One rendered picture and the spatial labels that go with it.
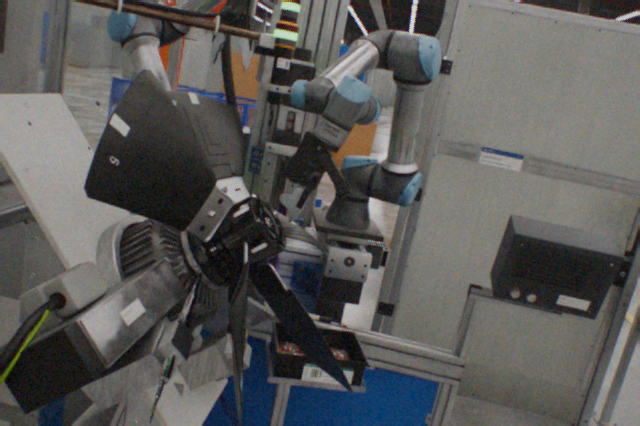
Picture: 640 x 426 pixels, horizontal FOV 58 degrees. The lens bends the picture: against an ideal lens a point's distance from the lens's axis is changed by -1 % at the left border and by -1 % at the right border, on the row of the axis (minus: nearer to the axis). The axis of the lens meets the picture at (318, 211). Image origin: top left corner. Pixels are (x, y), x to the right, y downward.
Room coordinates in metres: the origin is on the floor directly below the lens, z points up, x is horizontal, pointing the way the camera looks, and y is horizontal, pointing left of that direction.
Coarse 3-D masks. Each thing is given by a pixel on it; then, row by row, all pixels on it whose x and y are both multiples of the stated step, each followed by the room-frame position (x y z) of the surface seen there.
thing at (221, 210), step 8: (216, 192) 0.98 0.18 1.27; (224, 192) 1.00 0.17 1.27; (208, 200) 0.97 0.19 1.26; (216, 200) 0.98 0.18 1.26; (224, 200) 1.00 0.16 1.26; (232, 200) 1.01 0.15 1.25; (208, 208) 0.97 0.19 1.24; (216, 208) 0.99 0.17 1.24; (224, 208) 1.00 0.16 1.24; (200, 216) 0.96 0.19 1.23; (216, 216) 0.99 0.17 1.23; (224, 216) 1.00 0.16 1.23; (192, 224) 0.95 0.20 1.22; (200, 224) 0.96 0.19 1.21; (208, 224) 0.98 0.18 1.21; (216, 224) 0.99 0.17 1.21; (192, 232) 0.95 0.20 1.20; (200, 232) 0.96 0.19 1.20; (208, 232) 0.98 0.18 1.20; (208, 240) 0.98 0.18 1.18
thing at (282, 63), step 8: (280, 48) 1.12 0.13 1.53; (280, 56) 1.12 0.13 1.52; (288, 56) 1.12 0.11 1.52; (280, 64) 1.12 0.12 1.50; (288, 64) 1.13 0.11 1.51; (272, 72) 1.12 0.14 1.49; (280, 72) 1.12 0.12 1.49; (288, 72) 1.13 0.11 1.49; (272, 80) 1.12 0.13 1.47; (280, 80) 1.12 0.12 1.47; (272, 96) 1.12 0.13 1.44; (280, 96) 1.13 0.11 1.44
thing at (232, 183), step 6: (222, 180) 1.10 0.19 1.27; (228, 180) 1.11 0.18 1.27; (234, 180) 1.11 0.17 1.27; (240, 180) 1.11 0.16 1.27; (222, 186) 1.09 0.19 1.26; (228, 186) 1.10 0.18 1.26; (234, 186) 1.10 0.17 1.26; (240, 186) 1.11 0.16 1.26; (228, 192) 1.09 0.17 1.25; (234, 192) 1.09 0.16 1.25; (240, 192) 1.09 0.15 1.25; (246, 192) 1.10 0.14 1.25; (234, 198) 1.08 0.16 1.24; (240, 198) 1.08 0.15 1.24
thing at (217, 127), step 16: (176, 96) 1.20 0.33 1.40; (192, 112) 1.19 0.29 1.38; (208, 112) 1.22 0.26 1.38; (224, 112) 1.25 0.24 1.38; (192, 128) 1.16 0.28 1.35; (208, 128) 1.18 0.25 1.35; (224, 128) 1.21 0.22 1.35; (240, 128) 1.24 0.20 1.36; (208, 144) 1.15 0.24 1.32; (224, 144) 1.16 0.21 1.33; (240, 144) 1.19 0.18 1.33; (208, 160) 1.12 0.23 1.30; (224, 160) 1.13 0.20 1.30; (240, 160) 1.15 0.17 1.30; (224, 176) 1.10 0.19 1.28; (240, 176) 1.12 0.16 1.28
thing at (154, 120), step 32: (128, 96) 0.85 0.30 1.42; (160, 96) 0.90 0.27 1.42; (160, 128) 0.88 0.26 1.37; (96, 160) 0.78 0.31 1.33; (128, 160) 0.83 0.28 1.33; (160, 160) 0.88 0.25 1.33; (192, 160) 0.93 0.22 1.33; (96, 192) 0.77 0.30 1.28; (128, 192) 0.83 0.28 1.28; (160, 192) 0.88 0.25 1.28; (192, 192) 0.93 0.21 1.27
